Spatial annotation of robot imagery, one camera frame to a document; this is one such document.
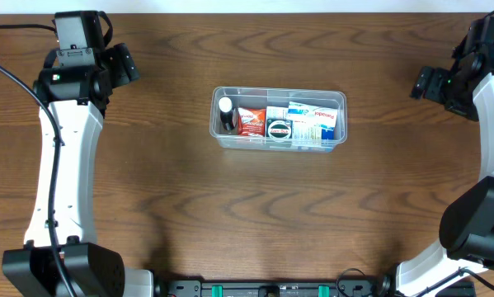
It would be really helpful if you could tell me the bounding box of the tall blue medicine box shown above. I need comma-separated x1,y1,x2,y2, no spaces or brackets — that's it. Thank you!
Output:
266,105,336,147

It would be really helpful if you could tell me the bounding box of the white Panadol box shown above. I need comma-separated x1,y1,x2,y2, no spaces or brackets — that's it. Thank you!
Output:
286,101,338,130

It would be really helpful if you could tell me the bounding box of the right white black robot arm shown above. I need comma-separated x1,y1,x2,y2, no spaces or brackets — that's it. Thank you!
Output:
376,45,494,296

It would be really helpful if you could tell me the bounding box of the red Panadol ActiFast box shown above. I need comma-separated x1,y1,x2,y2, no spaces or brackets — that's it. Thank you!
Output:
238,107,266,137

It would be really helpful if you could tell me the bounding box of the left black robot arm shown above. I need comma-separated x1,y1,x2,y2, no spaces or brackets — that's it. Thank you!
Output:
2,43,155,296

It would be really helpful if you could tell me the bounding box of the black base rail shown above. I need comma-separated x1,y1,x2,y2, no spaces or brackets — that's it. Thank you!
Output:
153,279,477,297

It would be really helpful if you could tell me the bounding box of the clear plastic container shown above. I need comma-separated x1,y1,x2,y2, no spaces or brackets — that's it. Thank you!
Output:
209,87,347,153

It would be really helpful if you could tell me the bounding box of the dark syrup bottle white cap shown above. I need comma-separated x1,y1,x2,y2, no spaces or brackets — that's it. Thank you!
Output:
218,97,239,134

